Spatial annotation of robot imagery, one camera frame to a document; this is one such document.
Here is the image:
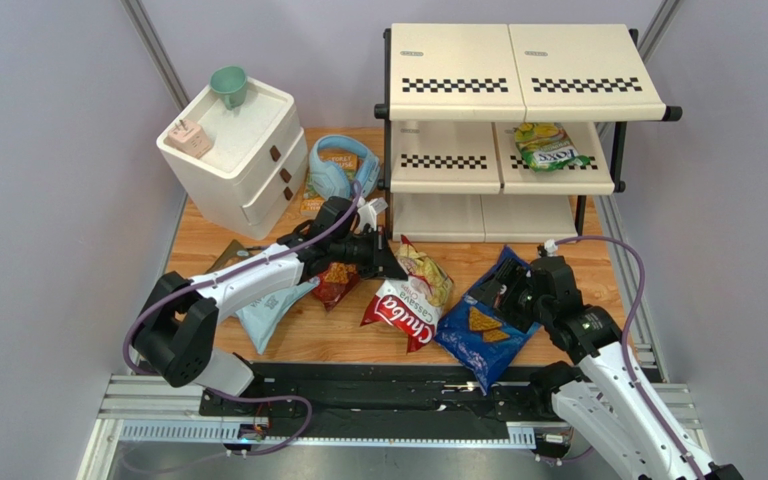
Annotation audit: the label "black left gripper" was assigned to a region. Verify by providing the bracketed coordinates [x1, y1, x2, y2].
[330, 226, 409, 282]

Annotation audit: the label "white red Chuba chips bag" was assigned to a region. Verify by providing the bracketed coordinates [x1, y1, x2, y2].
[360, 235, 454, 353]

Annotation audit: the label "blue Doritos chips bag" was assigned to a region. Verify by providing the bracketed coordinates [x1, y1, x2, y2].
[434, 246, 540, 395]

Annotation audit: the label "red Doritos chips bag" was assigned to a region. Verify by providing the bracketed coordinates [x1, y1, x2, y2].
[312, 263, 361, 312]

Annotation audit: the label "green Foxs snack bag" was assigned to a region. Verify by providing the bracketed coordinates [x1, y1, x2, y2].
[514, 122, 591, 172]

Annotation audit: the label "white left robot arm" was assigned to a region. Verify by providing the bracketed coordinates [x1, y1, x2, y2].
[124, 197, 408, 397]

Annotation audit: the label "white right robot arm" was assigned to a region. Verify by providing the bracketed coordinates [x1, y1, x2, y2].
[467, 256, 742, 479]

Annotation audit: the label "cream three-tier shelf rack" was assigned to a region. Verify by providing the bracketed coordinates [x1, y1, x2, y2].
[375, 23, 682, 243]

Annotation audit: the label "orange green book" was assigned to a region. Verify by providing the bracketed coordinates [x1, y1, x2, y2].
[300, 149, 360, 218]

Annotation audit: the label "light blue headphones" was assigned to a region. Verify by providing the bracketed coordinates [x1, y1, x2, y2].
[309, 135, 381, 199]

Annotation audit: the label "light blue snack bag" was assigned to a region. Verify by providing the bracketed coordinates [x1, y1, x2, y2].
[235, 279, 320, 355]

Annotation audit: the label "brown snack bag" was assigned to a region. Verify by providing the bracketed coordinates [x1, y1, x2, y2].
[206, 240, 250, 273]

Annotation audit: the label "white three-drawer cabinet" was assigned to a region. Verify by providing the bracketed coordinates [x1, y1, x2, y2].
[156, 79, 308, 240]

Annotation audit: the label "pink power adapter cube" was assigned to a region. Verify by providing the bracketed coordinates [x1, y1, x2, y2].
[164, 119, 213, 159]

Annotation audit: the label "green plastic cup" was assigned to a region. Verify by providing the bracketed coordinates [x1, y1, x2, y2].
[209, 66, 248, 110]

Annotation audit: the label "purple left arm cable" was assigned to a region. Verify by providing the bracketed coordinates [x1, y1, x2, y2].
[121, 180, 367, 458]

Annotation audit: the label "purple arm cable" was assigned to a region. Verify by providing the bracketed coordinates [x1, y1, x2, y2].
[536, 234, 711, 480]
[121, 180, 367, 458]

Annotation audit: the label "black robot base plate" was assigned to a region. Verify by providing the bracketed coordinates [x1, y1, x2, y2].
[197, 359, 665, 442]

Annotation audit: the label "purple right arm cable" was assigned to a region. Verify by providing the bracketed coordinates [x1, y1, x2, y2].
[536, 234, 711, 480]

